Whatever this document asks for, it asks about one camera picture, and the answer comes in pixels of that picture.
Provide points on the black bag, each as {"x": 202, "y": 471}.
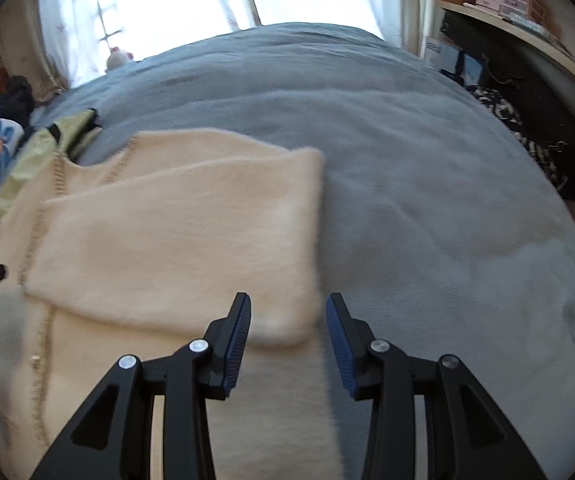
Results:
{"x": 542, "y": 110}

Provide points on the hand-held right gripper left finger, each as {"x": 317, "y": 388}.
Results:
{"x": 235, "y": 350}

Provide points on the black and white patterned cloth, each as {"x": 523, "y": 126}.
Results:
{"x": 507, "y": 110}

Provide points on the wooden desk shelf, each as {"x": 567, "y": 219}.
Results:
{"x": 542, "y": 45}

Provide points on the beige curtain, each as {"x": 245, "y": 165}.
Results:
{"x": 12, "y": 45}

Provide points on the yellow-green garment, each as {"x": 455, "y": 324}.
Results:
{"x": 42, "y": 145}

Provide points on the blue and white box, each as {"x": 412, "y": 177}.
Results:
{"x": 447, "y": 60}

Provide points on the white plush toy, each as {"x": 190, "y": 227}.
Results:
{"x": 119, "y": 59}

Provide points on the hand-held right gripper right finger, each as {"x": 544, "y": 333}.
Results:
{"x": 340, "y": 345}

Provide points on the cream fluffy sweater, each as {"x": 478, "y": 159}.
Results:
{"x": 167, "y": 240}

